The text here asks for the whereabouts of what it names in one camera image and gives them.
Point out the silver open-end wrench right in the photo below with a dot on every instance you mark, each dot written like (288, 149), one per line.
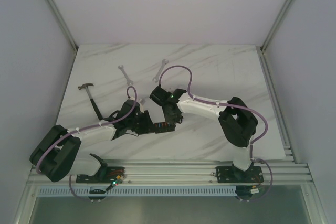
(157, 76)

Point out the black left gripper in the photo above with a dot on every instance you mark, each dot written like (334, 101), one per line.
(148, 123)

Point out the small claw hammer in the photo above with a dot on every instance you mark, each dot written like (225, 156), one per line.
(85, 87)

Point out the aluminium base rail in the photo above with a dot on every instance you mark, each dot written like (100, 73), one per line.
(200, 172)

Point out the slotted grey cable duct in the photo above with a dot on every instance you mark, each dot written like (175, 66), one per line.
(131, 191)

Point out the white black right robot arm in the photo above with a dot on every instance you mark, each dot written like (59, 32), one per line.
(238, 124)

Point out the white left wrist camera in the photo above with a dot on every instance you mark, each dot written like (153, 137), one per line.
(141, 103)

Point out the aluminium frame rail right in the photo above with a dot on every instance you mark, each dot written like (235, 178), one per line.
(285, 8)

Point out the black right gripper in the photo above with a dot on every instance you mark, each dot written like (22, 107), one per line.
(173, 120)

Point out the aluminium frame post left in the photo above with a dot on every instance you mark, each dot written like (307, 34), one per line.
(62, 24)

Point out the silver open-end wrench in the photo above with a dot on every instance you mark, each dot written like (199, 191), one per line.
(129, 81)
(157, 76)

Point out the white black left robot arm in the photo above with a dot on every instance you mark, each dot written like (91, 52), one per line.
(65, 152)

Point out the silver open-end wrench left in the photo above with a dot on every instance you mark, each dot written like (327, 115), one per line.
(129, 81)

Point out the black fuse box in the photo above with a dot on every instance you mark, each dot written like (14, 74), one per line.
(164, 127)

